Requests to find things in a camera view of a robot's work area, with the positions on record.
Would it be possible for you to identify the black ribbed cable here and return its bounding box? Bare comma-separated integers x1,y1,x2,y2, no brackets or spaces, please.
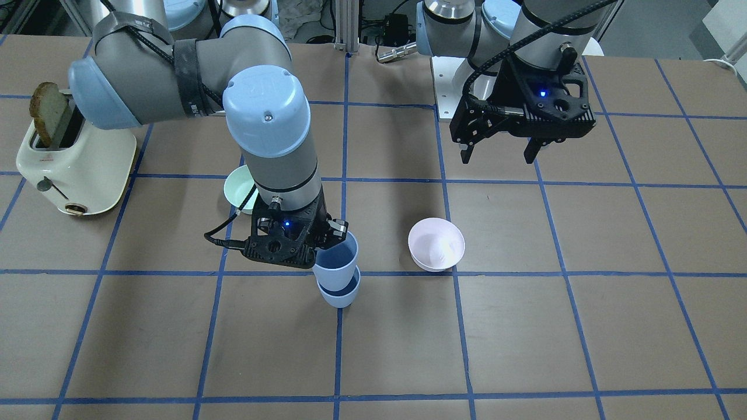
461,0,619,117

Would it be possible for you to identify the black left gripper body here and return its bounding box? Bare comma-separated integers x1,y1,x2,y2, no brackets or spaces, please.
470,55,597,141

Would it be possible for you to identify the toast slice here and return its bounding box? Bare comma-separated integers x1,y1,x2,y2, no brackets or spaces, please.
29,82,72,148

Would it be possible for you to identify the mint green bowl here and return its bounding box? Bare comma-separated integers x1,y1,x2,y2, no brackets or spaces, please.
224,165,254,208

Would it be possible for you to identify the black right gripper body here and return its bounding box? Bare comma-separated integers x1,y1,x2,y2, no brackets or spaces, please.
241,190,333,269

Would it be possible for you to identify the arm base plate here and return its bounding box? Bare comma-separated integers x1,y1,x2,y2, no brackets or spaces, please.
431,57,474,122

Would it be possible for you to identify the cream toaster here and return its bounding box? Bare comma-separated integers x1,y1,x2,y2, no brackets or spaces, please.
16,104,137,216

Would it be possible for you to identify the aluminium frame post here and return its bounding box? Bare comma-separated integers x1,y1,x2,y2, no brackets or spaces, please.
333,0,360,55

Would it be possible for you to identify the pink bowl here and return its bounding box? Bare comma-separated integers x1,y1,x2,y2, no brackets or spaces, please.
407,218,465,272

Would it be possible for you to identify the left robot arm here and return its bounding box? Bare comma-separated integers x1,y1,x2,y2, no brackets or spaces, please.
416,1,609,164

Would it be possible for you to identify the blue cup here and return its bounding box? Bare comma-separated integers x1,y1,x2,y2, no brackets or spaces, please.
312,232,358,293
317,267,361,309

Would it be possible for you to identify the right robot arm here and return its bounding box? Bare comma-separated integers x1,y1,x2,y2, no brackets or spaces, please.
68,1,348,269

